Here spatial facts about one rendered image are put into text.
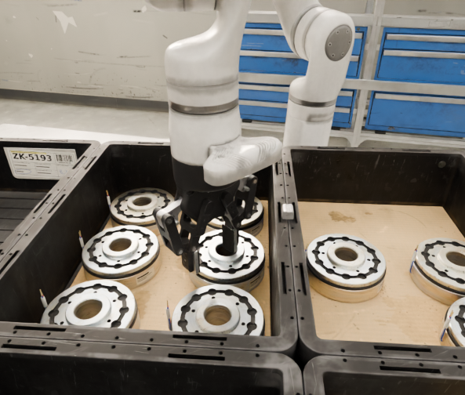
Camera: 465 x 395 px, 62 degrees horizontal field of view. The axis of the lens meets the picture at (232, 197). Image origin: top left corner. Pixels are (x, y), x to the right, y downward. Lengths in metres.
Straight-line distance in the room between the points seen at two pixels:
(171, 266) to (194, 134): 0.24
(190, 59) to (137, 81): 3.30
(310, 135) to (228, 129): 0.41
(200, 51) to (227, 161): 0.10
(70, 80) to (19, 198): 3.25
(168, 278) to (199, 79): 0.28
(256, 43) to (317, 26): 1.66
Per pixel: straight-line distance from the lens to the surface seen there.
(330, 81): 0.75
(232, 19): 0.35
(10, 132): 1.49
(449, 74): 2.44
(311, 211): 0.67
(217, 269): 0.50
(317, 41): 0.71
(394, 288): 0.56
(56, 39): 3.96
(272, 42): 2.35
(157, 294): 0.52
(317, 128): 0.78
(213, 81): 0.36
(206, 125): 0.37
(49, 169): 0.76
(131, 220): 0.60
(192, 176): 0.40
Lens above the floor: 1.20
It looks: 32 degrees down
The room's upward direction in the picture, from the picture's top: straight up
